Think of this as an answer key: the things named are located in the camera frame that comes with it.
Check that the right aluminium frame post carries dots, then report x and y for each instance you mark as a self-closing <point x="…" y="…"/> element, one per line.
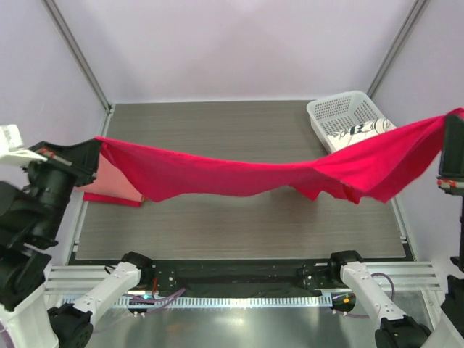
<point x="405" y="30"/>

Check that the white perforated plastic basket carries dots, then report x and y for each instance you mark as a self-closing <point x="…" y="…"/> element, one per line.
<point x="340" y="111"/>

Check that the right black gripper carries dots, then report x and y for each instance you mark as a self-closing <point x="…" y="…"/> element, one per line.
<point x="452" y="159"/>

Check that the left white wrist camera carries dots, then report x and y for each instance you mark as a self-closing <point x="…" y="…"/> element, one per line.
<point x="13" y="151"/>

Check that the folded salmon pink t shirt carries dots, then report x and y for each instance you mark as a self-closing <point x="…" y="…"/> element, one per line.
<point x="110" y="181"/>

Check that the white printed t shirt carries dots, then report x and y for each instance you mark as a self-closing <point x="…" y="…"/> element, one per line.
<point x="357" y="133"/>

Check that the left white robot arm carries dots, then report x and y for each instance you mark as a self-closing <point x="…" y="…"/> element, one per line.
<point x="30" y="219"/>

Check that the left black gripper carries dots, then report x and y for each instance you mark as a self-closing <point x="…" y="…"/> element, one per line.
<point x="81" y="158"/>

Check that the slotted grey cable duct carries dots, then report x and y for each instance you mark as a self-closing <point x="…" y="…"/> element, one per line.
<point x="325" y="300"/>

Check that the aluminium frame post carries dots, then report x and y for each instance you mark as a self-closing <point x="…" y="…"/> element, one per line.
<point x="405" y="30"/>
<point x="74" y="48"/>

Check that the crimson red t shirt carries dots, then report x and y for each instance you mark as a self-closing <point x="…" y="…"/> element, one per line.
<point x="377" y="168"/>

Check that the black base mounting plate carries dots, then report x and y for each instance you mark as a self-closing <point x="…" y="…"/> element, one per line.
<point x="198" y="275"/>

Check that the left aluminium frame post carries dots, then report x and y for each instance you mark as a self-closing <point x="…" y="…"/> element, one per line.
<point x="74" y="48"/>

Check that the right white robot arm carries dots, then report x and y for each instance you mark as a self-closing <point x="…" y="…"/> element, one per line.
<point x="394" y="328"/>

